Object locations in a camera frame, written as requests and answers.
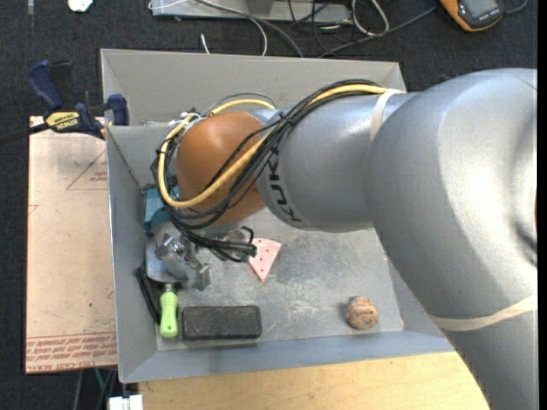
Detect brown cardboard board, red print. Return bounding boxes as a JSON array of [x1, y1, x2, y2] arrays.
[[24, 114, 120, 375]]

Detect dark green flat block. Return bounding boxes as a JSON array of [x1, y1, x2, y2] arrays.
[[180, 305, 263, 342]]

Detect pink triangular sponge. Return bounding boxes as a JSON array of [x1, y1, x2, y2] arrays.
[[247, 237, 284, 283]]

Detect green-handled small tool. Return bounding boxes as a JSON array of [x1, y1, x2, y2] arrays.
[[159, 283, 180, 339]]

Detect black thin tool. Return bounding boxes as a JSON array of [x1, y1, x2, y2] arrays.
[[134, 266, 162, 322]]

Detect grey metal bin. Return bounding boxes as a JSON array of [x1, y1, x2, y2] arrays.
[[99, 48, 455, 385]]

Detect brown cork stopper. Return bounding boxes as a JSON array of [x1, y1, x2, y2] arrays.
[[345, 296, 380, 331]]

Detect teal plastic thing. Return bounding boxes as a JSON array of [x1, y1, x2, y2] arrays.
[[142, 187, 181, 235]]

